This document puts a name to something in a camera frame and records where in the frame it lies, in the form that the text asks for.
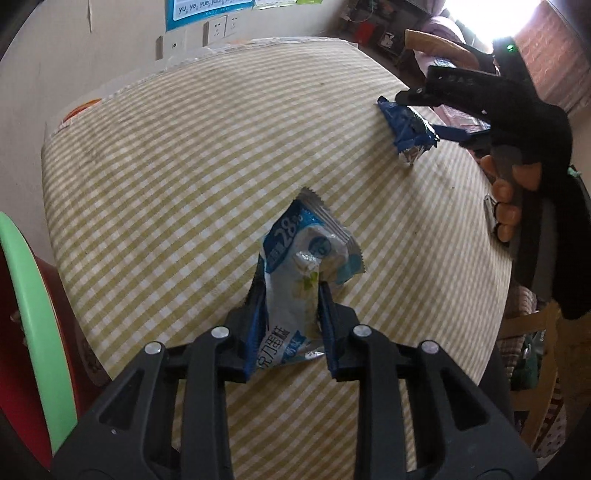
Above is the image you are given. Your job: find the wooden chair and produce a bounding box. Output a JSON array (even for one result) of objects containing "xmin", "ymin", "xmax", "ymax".
[{"xmin": 499, "ymin": 307, "xmax": 568, "ymax": 450}]

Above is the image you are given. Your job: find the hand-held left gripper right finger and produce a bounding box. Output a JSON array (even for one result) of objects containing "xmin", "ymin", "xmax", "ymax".
[{"xmin": 316, "ymin": 281, "xmax": 539, "ymax": 480}]

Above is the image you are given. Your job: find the pink rolled bedding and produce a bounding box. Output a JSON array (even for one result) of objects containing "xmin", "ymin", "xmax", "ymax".
[{"xmin": 422, "ymin": 17, "xmax": 465, "ymax": 40}]

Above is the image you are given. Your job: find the blue foil wrapper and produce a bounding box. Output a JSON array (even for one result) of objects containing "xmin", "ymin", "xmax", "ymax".
[{"xmin": 376, "ymin": 96, "xmax": 439, "ymax": 169}]

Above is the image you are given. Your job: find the person's right hand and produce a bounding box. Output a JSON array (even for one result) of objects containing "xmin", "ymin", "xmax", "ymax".
[{"xmin": 480, "ymin": 154, "xmax": 542, "ymax": 244}]

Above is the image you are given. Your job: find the pink curtain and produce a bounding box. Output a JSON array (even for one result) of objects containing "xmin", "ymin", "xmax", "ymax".
[{"xmin": 512, "ymin": 0, "xmax": 591, "ymax": 116}]

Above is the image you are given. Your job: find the white blue snack wrapper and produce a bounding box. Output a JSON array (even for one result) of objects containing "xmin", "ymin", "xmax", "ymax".
[{"xmin": 252, "ymin": 187, "xmax": 365, "ymax": 367}]

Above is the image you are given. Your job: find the pink bed sheet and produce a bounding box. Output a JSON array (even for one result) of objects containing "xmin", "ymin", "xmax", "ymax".
[{"xmin": 438, "ymin": 104, "xmax": 490, "ymax": 130}]

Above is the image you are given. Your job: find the bright window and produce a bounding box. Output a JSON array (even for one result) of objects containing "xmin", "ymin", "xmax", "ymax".
[{"xmin": 438, "ymin": 0, "xmax": 546, "ymax": 42}]

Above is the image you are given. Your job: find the person's right forearm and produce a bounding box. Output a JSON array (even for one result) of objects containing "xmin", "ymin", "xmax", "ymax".
[{"xmin": 536, "ymin": 99, "xmax": 591, "ymax": 321}]

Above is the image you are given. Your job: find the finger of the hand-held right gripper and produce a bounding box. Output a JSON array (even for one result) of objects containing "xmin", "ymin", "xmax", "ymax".
[
  {"xmin": 431, "ymin": 122, "xmax": 497, "ymax": 151},
  {"xmin": 394, "ymin": 65, "xmax": 504, "ymax": 116}
]

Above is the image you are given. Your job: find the brown cloth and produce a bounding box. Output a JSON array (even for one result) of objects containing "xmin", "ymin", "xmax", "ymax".
[{"xmin": 405, "ymin": 30, "xmax": 481, "ymax": 70}]

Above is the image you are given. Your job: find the dark storage shelf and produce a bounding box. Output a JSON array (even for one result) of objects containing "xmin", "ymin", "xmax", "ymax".
[{"xmin": 339, "ymin": 0, "xmax": 416, "ymax": 51}]

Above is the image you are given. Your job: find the blue wall poster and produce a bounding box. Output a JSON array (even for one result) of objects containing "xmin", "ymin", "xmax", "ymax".
[{"xmin": 165, "ymin": 0, "xmax": 254, "ymax": 33}]

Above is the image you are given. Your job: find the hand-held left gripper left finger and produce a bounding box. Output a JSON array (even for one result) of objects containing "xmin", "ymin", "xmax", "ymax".
[{"xmin": 51, "ymin": 277, "xmax": 269, "ymax": 480}]

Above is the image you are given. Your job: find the clear plastic sheet orange print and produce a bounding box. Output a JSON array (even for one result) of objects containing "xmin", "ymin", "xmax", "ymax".
[{"xmin": 44, "ymin": 36, "xmax": 361, "ymax": 139}]

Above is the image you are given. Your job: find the red bin green rim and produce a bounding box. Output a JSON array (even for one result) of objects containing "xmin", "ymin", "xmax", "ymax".
[{"xmin": 0, "ymin": 211, "xmax": 112, "ymax": 469}]

